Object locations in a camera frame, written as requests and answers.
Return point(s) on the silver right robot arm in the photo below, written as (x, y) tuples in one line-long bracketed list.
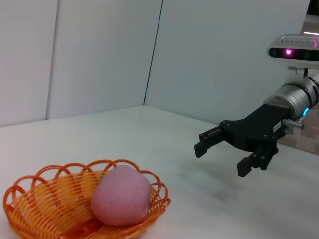
[(299, 95)]

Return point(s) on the pink peach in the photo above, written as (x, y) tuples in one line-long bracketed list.
[(122, 196)]

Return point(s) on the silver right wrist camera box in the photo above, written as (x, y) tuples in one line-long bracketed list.
[(294, 47)]

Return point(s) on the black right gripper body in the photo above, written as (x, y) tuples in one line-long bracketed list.
[(256, 129)]

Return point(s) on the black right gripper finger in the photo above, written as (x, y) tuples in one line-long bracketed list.
[(259, 160), (209, 142)]

